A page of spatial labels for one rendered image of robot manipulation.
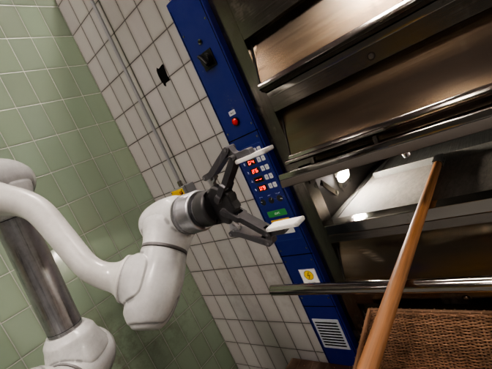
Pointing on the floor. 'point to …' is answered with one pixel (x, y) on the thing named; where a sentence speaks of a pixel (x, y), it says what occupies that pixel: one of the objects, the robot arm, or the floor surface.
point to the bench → (314, 364)
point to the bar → (441, 285)
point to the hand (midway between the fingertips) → (280, 187)
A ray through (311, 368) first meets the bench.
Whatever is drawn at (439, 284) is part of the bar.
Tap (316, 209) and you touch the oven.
